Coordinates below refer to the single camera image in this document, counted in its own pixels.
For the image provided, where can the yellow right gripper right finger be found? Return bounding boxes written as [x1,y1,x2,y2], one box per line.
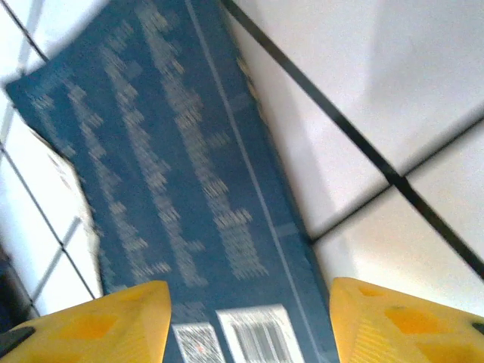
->
[330,277,484,363]

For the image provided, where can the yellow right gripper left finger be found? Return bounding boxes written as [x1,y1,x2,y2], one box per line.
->
[0,280,173,363]

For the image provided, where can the blue printed cardboard box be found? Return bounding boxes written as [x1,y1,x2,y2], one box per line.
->
[5,0,337,363]

